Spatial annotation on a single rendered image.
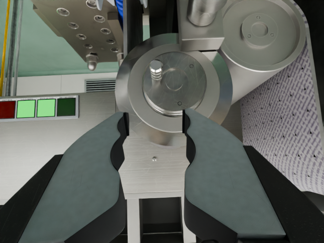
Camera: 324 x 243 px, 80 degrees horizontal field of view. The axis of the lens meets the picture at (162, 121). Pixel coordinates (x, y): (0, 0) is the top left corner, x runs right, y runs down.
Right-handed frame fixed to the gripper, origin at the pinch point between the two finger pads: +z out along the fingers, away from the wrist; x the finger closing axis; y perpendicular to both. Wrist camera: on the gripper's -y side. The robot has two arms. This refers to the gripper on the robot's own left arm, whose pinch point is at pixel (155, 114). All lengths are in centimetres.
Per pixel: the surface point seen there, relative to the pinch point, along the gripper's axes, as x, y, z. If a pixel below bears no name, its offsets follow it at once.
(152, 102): -0.6, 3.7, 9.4
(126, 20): -3.8, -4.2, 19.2
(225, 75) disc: 8.6, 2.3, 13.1
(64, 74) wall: -150, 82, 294
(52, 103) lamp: -32, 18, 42
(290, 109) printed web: 19.7, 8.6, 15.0
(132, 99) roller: -3.1, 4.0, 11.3
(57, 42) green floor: -120, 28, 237
